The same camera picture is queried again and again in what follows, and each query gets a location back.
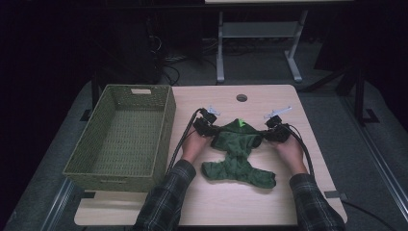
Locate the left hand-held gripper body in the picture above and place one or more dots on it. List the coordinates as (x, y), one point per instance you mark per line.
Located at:
(205, 125)

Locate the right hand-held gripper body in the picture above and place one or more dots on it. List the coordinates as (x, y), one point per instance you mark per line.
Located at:
(279, 131)

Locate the green pet garment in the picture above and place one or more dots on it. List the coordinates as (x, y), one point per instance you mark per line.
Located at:
(237, 141)

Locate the green woven basket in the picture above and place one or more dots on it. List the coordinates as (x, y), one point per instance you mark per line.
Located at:
(128, 141)

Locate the person's left hand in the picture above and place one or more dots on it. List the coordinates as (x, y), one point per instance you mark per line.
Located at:
(194, 147)

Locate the person's right hand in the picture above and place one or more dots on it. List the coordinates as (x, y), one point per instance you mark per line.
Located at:
(292, 155)

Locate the grey tape piece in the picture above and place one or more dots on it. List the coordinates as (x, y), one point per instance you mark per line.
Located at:
(335, 195)

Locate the black stand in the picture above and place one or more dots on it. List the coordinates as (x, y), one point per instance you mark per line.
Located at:
(359, 96)
(95, 93)

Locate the grey metal-legged table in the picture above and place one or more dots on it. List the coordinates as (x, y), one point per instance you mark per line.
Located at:
(256, 29)

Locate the dark cabinet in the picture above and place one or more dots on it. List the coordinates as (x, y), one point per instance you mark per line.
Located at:
(131, 54)

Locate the metal floor rail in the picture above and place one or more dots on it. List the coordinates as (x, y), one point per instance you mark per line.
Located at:
(381, 166)
(59, 205)

